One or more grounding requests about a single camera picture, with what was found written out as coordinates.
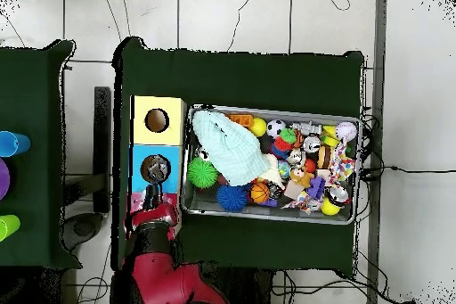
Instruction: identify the clear blue plastic packet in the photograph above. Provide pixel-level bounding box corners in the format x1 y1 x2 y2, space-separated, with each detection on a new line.
146 166 171 182

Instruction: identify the mint green waffle cloth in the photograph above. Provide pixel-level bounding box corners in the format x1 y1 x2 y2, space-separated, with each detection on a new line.
191 110 270 187

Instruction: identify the wooden box with three holes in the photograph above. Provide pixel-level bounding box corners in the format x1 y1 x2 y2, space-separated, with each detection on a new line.
125 94 189 242

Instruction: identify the green spiky rubber ball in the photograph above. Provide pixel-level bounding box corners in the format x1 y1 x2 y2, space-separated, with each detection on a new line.
187 157 219 190

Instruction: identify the dark grey round base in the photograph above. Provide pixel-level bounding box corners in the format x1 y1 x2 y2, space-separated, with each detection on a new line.
61 211 105 252

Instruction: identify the black upright panel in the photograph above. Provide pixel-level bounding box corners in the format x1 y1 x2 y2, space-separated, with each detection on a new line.
93 86 112 214

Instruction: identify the blue spiky rubber ball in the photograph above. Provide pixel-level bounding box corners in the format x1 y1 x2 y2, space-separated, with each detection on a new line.
216 184 249 212

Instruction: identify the small orange basketball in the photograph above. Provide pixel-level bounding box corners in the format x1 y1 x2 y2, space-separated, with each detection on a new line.
249 181 271 204

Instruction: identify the orange plastic brick toy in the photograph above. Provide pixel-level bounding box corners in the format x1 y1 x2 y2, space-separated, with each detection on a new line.
225 113 255 129

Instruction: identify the yellow plastic ball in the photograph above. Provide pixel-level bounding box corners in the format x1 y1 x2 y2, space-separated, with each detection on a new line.
249 117 267 138

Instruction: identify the small soccer ball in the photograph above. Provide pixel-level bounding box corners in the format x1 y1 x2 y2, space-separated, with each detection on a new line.
265 119 287 140

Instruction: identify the dark green tablecloth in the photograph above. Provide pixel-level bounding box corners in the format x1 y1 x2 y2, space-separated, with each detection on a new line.
110 35 366 279
0 38 84 272

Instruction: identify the green spiky creature toy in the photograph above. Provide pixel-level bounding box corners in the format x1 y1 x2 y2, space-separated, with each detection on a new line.
279 127 297 144

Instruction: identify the green plastic cup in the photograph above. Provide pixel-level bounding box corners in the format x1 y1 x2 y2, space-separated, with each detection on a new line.
0 214 21 243

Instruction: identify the brown plush monkey toy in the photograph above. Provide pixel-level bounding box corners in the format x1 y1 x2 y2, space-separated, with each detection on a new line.
289 167 316 189

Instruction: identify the purple plastic bowl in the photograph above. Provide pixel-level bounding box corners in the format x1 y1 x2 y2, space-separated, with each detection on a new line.
0 157 12 201

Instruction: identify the blue plastic cup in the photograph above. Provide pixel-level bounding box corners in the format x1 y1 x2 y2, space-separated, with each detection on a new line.
0 130 32 158

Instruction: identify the white baseball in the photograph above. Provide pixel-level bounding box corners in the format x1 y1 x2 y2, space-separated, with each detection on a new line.
335 121 358 142

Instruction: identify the grey metal bar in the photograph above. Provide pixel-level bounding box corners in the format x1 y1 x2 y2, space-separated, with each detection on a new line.
365 0 389 304

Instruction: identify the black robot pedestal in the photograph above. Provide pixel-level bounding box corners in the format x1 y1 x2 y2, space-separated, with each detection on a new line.
213 267 275 304

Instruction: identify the wire mesh metal bin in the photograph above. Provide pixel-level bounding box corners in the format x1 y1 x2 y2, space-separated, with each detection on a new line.
181 103 363 226

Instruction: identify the thin black cable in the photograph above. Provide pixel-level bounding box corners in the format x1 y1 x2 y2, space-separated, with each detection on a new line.
226 0 258 53
359 164 456 177

